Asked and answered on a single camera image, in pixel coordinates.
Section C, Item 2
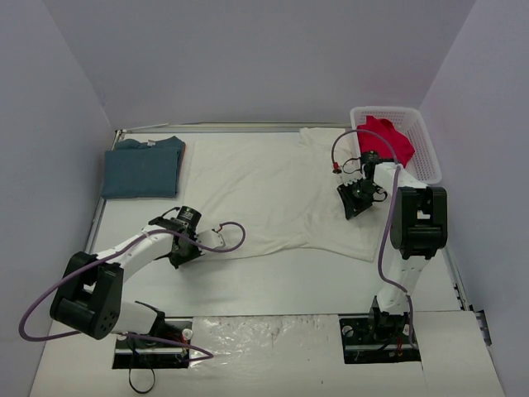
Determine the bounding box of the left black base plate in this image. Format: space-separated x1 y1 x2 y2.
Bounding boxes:
112 318 193 370

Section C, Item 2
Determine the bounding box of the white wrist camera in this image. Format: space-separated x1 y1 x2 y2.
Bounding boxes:
196 229 226 255
333 163 363 185

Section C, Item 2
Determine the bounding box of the purple cable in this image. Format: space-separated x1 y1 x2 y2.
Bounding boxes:
330 130 414 315
18 222 247 361

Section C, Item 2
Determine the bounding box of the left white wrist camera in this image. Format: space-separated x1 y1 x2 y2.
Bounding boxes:
196 229 226 255

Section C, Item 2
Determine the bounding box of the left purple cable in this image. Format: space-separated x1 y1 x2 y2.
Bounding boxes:
18 222 247 361

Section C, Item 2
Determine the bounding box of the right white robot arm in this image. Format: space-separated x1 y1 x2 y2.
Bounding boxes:
337 151 448 342

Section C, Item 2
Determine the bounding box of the aluminium table rail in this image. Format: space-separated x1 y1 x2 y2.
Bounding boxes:
117 122 350 135

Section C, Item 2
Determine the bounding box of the white t shirt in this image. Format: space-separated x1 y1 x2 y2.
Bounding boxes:
183 128 385 262

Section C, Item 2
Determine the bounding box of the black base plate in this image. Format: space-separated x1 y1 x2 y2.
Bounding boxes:
339 315 421 365
112 318 193 370

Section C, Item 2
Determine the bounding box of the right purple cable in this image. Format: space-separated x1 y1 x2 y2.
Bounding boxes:
330 130 414 315

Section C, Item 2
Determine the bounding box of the folded teal t shirt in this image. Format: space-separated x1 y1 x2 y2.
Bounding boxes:
101 136 186 199

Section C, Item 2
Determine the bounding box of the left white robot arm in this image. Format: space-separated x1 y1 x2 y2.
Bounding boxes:
50 206 202 340

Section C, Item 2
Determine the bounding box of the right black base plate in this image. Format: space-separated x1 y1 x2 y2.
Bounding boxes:
339 315 421 365

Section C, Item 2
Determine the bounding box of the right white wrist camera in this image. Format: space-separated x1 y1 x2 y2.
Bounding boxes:
333 163 363 185

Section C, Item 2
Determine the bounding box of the red t shirt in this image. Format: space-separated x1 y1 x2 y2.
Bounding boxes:
357 115 415 166

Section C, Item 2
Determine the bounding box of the white plastic basket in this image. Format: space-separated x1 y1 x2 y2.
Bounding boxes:
350 106 442 185

